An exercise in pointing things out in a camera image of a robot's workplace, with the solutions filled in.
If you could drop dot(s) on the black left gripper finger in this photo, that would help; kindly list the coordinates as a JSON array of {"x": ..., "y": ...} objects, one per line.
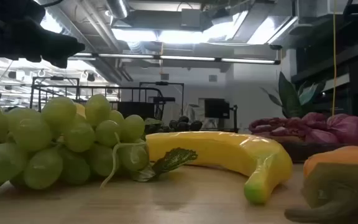
[{"x": 61, "y": 49}]

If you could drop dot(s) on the green grape bunch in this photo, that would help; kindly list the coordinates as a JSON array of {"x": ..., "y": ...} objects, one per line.
[{"x": 33, "y": 133}]

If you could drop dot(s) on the black grape bunch with leaf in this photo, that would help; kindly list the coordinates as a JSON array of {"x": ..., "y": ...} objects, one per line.
[{"x": 183, "y": 126}]

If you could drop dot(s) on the yellow banana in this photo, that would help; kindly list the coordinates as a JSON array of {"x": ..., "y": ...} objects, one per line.
[{"x": 222, "y": 149}]

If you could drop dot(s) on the purple onion braid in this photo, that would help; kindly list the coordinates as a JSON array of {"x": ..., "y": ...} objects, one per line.
[{"x": 346, "y": 127}]

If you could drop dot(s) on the orange carrot with green top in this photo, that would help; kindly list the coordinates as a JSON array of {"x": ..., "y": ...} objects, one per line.
[{"x": 353, "y": 155}]

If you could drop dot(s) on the long ceiling light bar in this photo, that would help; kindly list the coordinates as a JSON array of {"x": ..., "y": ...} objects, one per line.
[{"x": 185, "y": 58}]

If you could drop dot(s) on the black monitor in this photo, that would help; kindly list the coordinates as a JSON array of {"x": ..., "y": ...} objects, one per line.
[{"x": 216, "y": 108}]

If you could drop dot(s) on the black bar with clamp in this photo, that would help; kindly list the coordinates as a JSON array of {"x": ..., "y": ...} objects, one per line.
[{"x": 235, "y": 118}]

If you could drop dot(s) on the artificial plant in white pot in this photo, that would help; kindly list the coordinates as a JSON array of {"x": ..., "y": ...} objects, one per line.
[{"x": 289, "y": 96}]

